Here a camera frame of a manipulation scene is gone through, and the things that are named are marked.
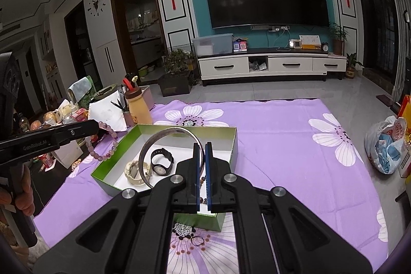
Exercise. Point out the green cardboard box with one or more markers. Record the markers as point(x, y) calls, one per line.
point(183, 150)

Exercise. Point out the person's left hand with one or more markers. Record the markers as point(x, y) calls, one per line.
point(24, 197)

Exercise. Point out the red yogurt cup pack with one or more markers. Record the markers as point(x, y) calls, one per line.
point(80, 116)

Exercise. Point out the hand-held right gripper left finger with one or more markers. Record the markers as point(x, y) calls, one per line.
point(196, 177)

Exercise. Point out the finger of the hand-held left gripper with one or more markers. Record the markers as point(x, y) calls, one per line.
point(77, 131)

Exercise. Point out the silver metal bangle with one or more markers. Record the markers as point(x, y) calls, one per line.
point(167, 131)

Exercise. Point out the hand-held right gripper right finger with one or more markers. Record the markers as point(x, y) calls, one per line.
point(208, 177)

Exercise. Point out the white paper sheet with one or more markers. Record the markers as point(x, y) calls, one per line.
point(104, 115)

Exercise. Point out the small white display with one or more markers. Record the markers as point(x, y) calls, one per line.
point(296, 44)

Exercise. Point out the purple floral tablecloth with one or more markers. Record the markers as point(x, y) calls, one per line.
point(282, 148)

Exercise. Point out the small white box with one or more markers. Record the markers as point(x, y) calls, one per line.
point(69, 153)

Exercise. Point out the white plastic bag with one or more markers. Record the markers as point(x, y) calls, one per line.
point(385, 145)

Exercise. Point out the white television cabinet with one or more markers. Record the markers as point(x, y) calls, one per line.
point(289, 63)

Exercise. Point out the green carton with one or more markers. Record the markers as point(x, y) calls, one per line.
point(88, 97)

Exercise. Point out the clear plastic storage box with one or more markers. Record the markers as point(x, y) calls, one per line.
point(212, 44)

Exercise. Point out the desk calendar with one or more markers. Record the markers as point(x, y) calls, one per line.
point(310, 42)

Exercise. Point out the yellow bottle with brown cap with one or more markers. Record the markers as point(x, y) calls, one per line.
point(139, 107)

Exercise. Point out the bushy potted plant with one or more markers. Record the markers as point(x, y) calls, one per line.
point(176, 68)

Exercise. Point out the tall potted plant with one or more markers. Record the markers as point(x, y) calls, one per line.
point(338, 39)

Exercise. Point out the pen holder cup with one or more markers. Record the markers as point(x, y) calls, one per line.
point(126, 118)

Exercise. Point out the black wall clock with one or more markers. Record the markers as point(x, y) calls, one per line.
point(97, 3)

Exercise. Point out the small potted plant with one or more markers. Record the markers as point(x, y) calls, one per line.
point(351, 68)

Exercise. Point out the dark wristwatch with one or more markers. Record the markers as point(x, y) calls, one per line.
point(160, 168)

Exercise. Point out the cream wristwatch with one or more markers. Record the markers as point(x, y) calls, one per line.
point(133, 173)

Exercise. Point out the round alarm clock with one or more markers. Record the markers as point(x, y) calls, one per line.
point(325, 47)

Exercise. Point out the dark sauce bottle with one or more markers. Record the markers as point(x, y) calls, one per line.
point(23, 123)

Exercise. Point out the yellow and red carton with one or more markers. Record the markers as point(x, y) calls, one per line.
point(406, 132)

